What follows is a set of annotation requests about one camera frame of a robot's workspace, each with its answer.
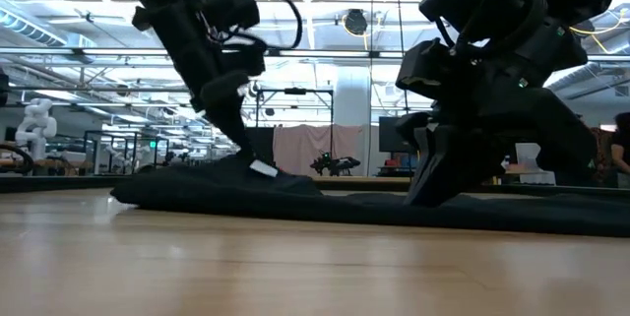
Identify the pink cloth backdrop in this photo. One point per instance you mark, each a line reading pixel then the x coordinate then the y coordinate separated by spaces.
pixel 295 146

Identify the white robot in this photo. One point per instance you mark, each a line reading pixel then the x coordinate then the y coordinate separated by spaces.
pixel 37 124

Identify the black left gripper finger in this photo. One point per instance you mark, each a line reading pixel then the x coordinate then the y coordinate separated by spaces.
pixel 233 129

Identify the small black robot arm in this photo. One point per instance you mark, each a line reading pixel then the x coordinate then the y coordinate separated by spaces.
pixel 339 163

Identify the black round chair rim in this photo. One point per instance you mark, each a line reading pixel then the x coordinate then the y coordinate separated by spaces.
pixel 30 161

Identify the white hanging cloth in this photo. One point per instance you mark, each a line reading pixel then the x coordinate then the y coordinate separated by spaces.
pixel 529 153

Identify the long ceiling light strip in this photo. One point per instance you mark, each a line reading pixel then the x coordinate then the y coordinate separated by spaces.
pixel 320 53

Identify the black camera stand frame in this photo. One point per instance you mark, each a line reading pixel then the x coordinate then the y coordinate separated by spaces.
pixel 295 91

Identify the red patterned tapestry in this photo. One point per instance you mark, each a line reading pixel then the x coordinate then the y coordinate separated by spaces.
pixel 603 153

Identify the black monitor on stand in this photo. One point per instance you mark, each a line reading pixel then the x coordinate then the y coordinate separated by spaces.
pixel 389 134

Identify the black screen panel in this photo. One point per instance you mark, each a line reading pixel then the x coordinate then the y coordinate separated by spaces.
pixel 263 144

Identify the white building column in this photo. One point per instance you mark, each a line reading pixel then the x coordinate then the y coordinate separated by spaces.
pixel 353 94

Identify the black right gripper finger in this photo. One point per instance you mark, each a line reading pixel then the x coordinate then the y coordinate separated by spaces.
pixel 453 168
pixel 561 134

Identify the person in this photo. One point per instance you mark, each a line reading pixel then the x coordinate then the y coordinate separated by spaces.
pixel 621 144

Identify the black towel with white tag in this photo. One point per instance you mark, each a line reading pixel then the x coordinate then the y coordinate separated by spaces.
pixel 344 212

